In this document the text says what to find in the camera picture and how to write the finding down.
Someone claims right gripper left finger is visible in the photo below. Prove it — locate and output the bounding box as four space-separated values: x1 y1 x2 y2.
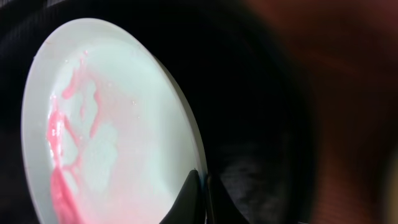
160 170 203 224

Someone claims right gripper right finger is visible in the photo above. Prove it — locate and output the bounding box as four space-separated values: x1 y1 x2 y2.
206 175 249 224

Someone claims light blue plate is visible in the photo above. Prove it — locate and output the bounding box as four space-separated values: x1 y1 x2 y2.
21 18 207 223

